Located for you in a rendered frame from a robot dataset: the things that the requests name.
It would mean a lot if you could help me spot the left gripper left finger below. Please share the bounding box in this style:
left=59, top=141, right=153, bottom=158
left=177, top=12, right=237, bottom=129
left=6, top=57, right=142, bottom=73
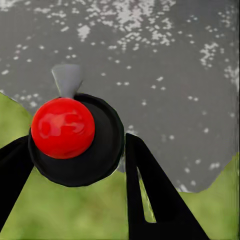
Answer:
left=0, top=135, right=35, bottom=232

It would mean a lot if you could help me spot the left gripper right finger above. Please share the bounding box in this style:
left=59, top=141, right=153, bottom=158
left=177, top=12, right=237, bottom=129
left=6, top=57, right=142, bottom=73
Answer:
left=124, top=133, right=210, bottom=240

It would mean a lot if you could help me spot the insectifuge atomizer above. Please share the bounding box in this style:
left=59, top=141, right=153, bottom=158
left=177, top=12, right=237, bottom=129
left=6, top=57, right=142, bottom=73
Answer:
left=27, top=64, right=126, bottom=187

